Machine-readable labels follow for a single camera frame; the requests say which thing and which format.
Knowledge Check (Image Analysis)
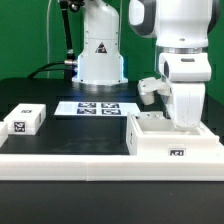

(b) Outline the white cabinet body box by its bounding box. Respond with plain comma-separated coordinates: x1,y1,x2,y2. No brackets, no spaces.
126,113,222,158

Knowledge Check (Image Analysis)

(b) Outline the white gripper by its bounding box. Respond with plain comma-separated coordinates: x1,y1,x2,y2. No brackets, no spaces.
158,53,211,129

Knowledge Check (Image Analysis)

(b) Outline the white U-shaped fence frame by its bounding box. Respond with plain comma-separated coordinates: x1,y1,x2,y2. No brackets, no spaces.
0,121,224,182

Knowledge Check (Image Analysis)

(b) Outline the white cabinet top block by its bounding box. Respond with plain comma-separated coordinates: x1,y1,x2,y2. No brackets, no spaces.
4,103,46,135

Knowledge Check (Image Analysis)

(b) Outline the white cabinet door panel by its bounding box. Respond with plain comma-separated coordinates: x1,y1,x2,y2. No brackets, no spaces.
138,111,164,120

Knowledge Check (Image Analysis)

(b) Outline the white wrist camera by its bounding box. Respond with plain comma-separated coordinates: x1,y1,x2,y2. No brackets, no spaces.
138,77,169,105

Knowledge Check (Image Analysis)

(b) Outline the black cable bundle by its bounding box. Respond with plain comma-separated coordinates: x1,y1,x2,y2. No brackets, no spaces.
27,61,74,80

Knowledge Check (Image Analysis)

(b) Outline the white marker base sheet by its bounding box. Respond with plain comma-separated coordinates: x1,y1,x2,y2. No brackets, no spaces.
55,101,140,117

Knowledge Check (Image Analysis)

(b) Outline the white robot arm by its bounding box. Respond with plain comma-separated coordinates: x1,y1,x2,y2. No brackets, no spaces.
72,0,220,128

